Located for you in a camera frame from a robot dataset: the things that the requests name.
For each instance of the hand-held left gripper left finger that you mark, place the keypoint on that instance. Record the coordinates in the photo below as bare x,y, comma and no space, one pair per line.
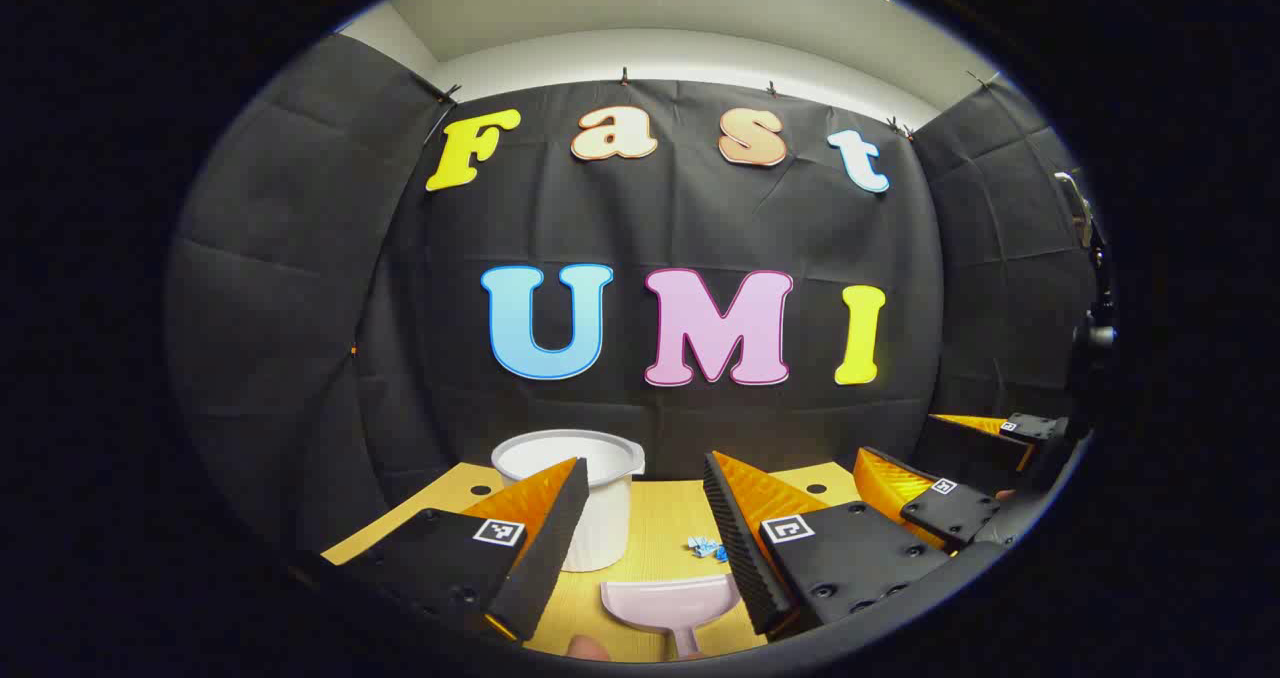
545,548

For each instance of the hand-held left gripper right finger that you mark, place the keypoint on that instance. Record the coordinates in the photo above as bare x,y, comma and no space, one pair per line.
735,538

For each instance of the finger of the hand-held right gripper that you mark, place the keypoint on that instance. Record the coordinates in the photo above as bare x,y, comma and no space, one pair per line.
945,513
965,448

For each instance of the light blue paper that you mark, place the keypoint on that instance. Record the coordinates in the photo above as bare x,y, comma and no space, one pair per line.
698,547

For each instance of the white ribbed garbage bin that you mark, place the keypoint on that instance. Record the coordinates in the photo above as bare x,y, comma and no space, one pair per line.
612,518

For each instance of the mauve plastic dustpan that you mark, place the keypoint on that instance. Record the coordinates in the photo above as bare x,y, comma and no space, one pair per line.
665,598

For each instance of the row of black cloth clips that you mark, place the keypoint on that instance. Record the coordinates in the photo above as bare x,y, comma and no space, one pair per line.
624,76

